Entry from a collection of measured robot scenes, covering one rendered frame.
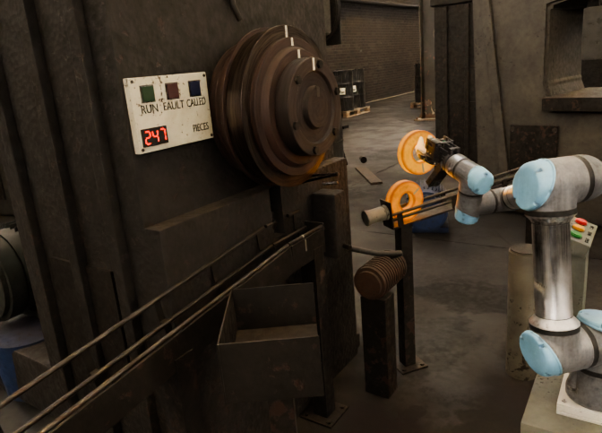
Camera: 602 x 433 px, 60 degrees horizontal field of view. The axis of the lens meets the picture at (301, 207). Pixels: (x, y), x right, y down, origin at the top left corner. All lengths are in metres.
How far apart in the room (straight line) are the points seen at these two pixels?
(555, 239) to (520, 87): 2.78
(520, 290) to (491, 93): 2.30
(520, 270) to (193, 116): 1.28
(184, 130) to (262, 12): 0.52
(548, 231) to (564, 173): 0.14
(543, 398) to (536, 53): 2.79
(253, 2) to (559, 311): 1.21
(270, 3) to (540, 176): 0.99
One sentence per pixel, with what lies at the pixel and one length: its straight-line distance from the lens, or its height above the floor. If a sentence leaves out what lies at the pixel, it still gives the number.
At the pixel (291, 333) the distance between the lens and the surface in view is 1.31.
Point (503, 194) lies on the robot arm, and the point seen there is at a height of 0.80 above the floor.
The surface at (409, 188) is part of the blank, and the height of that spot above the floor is 0.75.
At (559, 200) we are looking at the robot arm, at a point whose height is 0.89.
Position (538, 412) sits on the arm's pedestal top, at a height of 0.30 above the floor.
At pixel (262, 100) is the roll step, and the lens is 1.42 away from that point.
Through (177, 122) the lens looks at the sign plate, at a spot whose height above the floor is 1.12.
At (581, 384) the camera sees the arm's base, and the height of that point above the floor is 0.39.
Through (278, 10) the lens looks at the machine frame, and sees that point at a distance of 1.81.
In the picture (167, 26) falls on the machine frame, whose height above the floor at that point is 1.36.
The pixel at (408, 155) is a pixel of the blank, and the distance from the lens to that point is 1.85.
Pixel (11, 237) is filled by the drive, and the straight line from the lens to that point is 2.45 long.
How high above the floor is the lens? 1.24
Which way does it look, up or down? 15 degrees down
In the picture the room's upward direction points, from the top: 5 degrees counter-clockwise
